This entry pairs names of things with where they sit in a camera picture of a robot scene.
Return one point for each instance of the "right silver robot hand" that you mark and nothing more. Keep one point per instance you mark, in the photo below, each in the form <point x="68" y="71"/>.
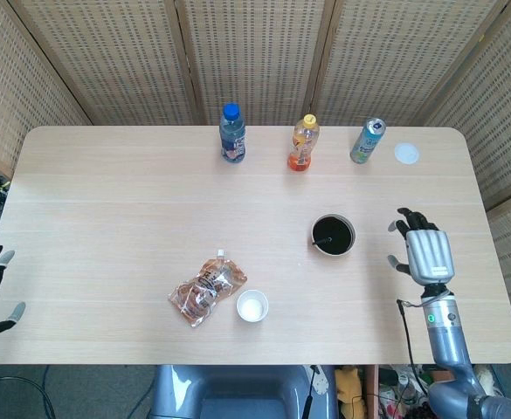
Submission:
<point x="430" y="255"/>

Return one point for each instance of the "black plastic spoon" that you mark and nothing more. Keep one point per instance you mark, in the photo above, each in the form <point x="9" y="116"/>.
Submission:
<point x="322" y="241"/>

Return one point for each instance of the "bowl of black liquid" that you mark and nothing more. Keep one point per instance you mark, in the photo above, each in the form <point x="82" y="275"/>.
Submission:
<point x="338" y="251"/>

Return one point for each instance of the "white round lid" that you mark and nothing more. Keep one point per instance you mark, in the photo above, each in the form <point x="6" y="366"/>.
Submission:
<point x="406" y="153"/>

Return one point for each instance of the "light blue drink can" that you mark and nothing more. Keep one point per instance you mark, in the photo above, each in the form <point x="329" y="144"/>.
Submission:
<point x="366" y="144"/>

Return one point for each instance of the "pile of assorted objects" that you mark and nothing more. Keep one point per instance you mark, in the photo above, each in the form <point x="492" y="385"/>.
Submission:
<point x="403" y="393"/>

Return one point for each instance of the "brown wooden table leg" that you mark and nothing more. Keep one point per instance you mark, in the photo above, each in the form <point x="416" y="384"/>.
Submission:
<point x="371" y="393"/>

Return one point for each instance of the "yellow plush toy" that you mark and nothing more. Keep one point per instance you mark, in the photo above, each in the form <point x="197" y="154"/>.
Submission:
<point x="351" y="393"/>

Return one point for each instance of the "yellow-capped orange drink bottle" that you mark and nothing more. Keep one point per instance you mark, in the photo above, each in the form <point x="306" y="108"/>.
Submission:
<point x="301" y="146"/>

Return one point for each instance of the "white paper cup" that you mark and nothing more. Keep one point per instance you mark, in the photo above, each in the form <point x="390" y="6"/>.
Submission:
<point x="252" y="307"/>

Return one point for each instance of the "brown spouted drink pouch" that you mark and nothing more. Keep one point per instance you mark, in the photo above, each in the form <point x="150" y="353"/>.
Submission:
<point x="205" y="290"/>

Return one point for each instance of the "blue-capped drink bottle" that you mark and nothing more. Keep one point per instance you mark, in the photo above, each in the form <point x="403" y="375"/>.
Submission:
<point x="232" y="139"/>

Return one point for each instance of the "grey robot torso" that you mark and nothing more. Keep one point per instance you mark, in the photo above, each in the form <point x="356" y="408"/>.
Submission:
<point x="237" y="393"/>

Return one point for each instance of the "rattan folding screen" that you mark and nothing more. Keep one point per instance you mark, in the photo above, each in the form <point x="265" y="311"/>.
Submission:
<point x="119" y="61"/>

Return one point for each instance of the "white perforated bracket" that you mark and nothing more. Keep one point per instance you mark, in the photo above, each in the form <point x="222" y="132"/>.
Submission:
<point x="319" y="379"/>

